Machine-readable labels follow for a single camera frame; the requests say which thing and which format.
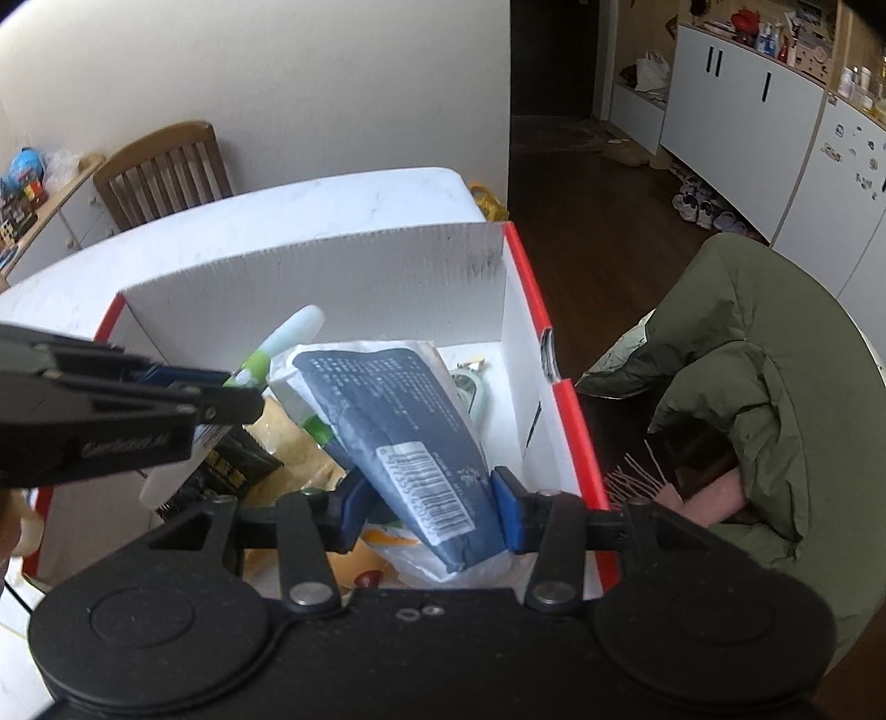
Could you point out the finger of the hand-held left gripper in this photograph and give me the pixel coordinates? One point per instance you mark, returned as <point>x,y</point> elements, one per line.
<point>228,405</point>
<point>173,376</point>

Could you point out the dark blue packet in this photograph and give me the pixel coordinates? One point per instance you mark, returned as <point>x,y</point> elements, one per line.
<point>401,429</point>

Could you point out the white plastic bag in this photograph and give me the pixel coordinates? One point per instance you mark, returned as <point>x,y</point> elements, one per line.
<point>652,69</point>

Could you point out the grey white packet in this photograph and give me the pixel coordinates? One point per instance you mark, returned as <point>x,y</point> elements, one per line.
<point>457,573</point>

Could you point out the pink soft object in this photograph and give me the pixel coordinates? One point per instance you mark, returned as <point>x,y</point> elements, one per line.
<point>716,500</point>

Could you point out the green jacket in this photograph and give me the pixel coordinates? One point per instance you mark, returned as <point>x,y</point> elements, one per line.
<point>761,360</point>

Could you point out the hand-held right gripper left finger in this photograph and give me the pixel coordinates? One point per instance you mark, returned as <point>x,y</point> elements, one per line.
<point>353,504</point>

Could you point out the green white tube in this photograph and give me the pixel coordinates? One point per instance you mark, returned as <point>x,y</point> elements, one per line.
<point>291,332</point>

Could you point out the blue toy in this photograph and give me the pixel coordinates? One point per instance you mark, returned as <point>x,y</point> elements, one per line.
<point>26,167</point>

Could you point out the yellow bag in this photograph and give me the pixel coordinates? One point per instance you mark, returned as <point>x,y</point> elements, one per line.
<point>488,204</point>

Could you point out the low side cabinet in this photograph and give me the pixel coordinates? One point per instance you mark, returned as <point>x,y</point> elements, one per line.
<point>62,221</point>

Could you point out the low white bench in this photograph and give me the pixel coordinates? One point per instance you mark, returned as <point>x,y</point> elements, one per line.
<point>637,118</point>

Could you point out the black snack packet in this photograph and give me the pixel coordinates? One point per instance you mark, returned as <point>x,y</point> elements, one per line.
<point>228,465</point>

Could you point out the wooden chair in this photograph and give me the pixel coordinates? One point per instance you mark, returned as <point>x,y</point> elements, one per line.
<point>159,173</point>

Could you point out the person's left hand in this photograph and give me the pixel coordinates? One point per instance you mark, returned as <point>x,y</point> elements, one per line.
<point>24,529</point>

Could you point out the red cardboard box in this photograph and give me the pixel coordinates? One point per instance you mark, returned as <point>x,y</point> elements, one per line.
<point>387,291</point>

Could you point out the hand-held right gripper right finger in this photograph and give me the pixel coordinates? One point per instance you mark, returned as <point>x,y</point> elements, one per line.
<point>509,514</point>

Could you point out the white wooden wall cabinet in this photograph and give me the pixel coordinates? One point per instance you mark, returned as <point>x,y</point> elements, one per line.
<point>727,138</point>

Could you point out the row of shoes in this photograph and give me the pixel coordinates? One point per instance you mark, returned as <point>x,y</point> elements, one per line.
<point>709,208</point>

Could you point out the yellow snack packet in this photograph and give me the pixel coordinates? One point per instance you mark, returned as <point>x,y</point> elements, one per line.
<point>299,458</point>

